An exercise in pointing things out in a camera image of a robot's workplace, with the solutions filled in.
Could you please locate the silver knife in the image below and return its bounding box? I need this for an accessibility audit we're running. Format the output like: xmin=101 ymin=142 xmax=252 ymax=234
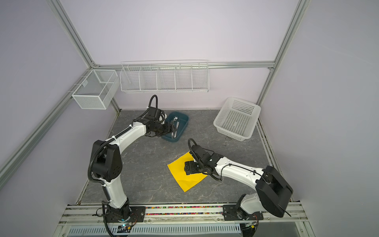
xmin=172 ymin=121 xmax=180 ymax=138

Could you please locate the aluminium front rail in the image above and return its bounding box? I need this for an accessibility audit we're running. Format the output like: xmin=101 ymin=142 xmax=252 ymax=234
xmin=58 ymin=202 xmax=308 ymax=226

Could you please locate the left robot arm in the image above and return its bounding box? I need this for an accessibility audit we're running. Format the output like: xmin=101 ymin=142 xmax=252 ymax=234
xmin=87 ymin=95 xmax=176 ymax=209

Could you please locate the white perforated plastic basket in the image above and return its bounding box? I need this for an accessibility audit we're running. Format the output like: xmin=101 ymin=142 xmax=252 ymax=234
xmin=213 ymin=97 xmax=261 ymax=142

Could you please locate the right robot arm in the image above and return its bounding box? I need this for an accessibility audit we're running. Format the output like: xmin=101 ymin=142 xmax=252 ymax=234
xmin=184 ymin=138 xmax=293 ymax=220

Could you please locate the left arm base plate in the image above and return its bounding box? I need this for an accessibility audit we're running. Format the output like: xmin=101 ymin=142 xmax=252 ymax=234
xmin=105 ymin=206 xmax=146 ymax=223

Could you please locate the white mesh wall box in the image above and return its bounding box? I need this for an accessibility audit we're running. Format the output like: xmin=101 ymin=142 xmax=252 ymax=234
xmin=72 ymin=69 xmax=120 ymax=110

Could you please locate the teal plastic tray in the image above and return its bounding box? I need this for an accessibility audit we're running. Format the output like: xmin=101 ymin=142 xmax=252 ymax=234
xmin=162 ymin=111 xmax=189 ymax=143

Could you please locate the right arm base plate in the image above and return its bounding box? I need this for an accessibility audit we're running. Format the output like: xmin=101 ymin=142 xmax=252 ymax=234
xmin=222 ymin=204 xmax=264 ymax=221

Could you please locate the white vent grille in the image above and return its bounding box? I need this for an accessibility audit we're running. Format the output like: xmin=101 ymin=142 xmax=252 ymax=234
xmin=66 ymin=223 xmax=242 ymax=237

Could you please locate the white wire wall rack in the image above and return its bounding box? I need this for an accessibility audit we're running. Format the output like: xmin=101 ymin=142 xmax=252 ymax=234
xmin=120 ymin=60 xmax=210 ymax=93

